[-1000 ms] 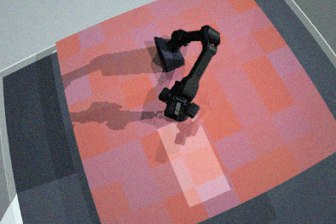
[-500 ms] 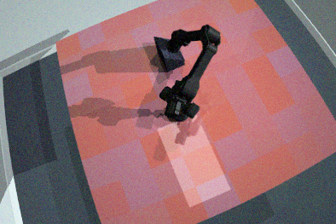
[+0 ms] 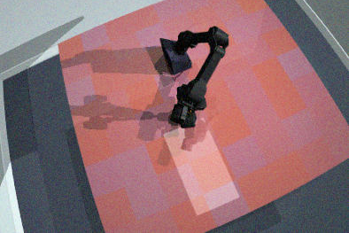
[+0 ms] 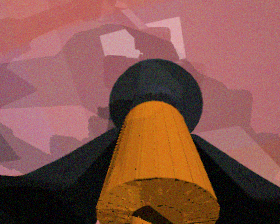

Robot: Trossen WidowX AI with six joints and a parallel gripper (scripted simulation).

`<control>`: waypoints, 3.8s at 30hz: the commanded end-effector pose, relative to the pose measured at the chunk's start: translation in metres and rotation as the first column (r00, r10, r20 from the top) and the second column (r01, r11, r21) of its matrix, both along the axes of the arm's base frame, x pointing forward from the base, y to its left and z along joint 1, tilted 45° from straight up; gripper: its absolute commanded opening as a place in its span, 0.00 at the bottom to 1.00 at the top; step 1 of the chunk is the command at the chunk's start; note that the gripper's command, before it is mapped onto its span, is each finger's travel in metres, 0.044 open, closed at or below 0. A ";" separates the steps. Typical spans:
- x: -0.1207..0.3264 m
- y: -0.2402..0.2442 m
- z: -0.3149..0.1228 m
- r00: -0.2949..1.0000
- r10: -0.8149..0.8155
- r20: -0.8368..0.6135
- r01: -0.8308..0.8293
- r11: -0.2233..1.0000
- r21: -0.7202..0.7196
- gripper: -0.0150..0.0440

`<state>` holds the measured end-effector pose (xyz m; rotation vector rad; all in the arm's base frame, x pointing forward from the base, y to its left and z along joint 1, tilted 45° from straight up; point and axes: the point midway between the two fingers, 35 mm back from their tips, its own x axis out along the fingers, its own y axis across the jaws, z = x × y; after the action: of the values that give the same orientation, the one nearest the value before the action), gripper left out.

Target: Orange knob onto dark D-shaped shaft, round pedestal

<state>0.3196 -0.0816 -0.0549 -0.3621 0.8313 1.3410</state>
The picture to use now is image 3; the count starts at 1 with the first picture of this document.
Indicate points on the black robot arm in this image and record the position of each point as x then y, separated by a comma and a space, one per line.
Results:
195, 91

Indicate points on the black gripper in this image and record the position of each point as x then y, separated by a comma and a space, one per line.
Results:
190, 119

